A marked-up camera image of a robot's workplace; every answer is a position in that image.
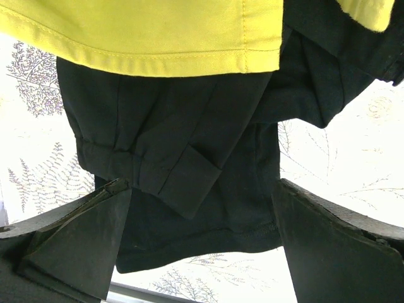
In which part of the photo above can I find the black cloth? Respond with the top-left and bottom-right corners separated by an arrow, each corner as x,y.
56,1 -> 403,273

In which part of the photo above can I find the yellow cloth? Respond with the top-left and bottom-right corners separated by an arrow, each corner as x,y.
1,1 -> 403,80

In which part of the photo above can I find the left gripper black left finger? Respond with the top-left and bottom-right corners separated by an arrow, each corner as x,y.
1,179 -> 131,302

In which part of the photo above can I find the floral patterned tablecloth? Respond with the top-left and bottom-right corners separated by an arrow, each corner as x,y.
1,35 -> 403,302

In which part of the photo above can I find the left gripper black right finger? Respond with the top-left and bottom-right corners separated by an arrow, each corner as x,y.
272,179 -> 403,303

